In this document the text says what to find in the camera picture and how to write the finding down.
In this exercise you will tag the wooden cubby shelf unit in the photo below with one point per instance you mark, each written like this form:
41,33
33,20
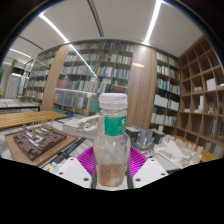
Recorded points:
203,93

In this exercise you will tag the side bookshelf with books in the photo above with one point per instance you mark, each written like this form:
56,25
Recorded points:
38,80

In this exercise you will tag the dark grey building model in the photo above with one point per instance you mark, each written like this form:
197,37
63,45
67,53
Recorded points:
145,136

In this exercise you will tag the clear plastic bottle green label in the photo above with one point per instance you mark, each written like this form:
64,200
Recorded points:
111,153

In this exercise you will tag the beige building model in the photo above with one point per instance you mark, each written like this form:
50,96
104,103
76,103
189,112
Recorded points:
81,126

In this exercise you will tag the large wall bookshelf with books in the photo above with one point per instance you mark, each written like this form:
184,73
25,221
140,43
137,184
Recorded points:
96,73

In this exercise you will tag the brown model on wooden board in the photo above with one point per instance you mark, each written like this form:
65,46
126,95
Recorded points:
36,143

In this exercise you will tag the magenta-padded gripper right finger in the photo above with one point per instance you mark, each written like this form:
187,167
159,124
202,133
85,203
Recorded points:
150,171

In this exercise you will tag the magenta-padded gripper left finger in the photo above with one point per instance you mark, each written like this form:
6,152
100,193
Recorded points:
74,171

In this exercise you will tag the narrow bookshelf with books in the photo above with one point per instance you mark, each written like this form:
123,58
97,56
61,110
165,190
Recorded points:
165,93

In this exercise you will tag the long ceiling light strip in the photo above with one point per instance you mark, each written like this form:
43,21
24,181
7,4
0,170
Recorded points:
152,21
55,28

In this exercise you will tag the light blue spoon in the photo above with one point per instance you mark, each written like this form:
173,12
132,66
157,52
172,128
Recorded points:
54,165

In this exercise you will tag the white building model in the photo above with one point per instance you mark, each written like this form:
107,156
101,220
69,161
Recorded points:
176,151

